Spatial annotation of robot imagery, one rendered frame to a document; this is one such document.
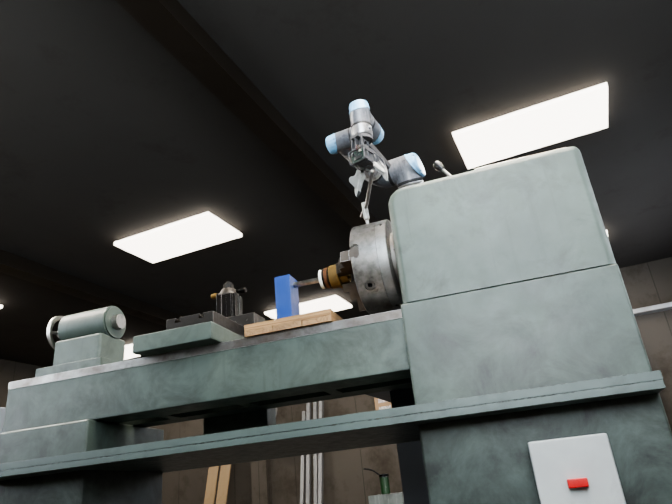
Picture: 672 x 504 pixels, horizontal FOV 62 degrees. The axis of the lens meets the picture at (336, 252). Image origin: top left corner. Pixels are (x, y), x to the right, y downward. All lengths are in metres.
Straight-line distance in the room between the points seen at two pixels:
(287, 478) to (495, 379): 8.71
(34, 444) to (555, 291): 1.75
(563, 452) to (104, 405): 1.45
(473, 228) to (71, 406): 1.49
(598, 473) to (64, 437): 1.62
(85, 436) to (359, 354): 0.96
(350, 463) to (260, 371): 7.88
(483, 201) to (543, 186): 0.17
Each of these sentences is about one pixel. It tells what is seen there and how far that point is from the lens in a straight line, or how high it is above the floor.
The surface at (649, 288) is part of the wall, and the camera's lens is 9.28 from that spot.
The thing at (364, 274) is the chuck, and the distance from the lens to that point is 1.81.
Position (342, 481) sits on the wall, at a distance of 9.71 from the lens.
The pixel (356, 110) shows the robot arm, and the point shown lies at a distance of 2.08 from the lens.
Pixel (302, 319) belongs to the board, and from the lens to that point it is 1.79.
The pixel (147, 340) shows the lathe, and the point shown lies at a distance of 2.00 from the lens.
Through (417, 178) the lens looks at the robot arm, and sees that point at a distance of 2.46.
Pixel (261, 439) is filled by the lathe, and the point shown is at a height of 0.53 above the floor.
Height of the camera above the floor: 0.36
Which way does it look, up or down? 24 degrees up
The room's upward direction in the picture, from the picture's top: 6 degrees counter-clockwise
